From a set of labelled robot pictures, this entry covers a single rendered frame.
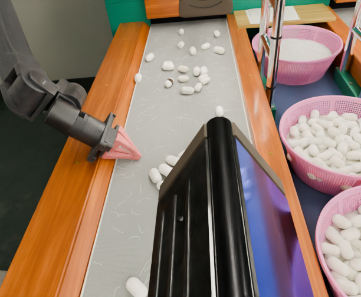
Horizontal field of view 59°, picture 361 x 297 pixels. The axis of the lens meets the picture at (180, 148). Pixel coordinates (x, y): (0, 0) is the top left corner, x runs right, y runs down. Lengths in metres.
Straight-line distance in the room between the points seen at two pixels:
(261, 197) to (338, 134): 0.63
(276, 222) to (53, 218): 0.51
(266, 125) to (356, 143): 0.19
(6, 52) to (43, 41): 1.73
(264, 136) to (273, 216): 0.55
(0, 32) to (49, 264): 0.45
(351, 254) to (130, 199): 0.39
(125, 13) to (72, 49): 1.08
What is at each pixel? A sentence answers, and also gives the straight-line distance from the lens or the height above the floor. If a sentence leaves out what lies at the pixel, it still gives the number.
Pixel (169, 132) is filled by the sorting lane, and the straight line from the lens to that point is 0.77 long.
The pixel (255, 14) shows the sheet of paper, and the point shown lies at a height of 0.78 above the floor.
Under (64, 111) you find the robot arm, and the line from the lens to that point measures 0.65.
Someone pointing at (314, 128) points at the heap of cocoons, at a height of 0.74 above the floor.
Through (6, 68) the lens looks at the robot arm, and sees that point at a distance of 0.70.
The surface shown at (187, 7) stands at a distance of 0.52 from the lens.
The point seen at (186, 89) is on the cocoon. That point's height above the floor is 0.76.
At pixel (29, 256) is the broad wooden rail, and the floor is 0.77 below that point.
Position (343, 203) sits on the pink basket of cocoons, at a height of 0.75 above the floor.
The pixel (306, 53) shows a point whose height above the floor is 0.74.
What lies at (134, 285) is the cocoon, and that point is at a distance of 0.52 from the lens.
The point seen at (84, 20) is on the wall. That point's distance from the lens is 2.30.
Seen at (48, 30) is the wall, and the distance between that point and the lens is 2.40.
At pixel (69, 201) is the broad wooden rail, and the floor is 0.76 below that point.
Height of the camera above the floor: 1.22
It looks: 41 degrees down
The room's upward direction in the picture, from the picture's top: 7 degrees counter-clockwise
